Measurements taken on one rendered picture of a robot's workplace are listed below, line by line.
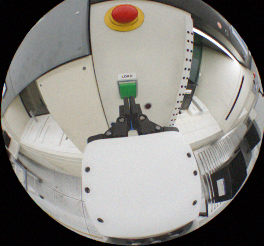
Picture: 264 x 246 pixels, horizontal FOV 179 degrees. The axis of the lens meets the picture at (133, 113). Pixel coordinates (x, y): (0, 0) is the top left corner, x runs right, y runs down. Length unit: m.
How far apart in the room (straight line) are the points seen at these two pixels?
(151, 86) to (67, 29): 0.21
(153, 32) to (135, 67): 0.08
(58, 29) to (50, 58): 0.06
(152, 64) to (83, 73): 0.13
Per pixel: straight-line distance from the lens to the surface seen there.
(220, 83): 0.82
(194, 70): 1.20
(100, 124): 0.26
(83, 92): 0.20
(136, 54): 0.18
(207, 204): 0.74
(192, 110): 0.72
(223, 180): 0.65
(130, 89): 0.18
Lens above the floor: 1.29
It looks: 42 degrees down
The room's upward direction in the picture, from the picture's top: 2 degrees counter-clockwise
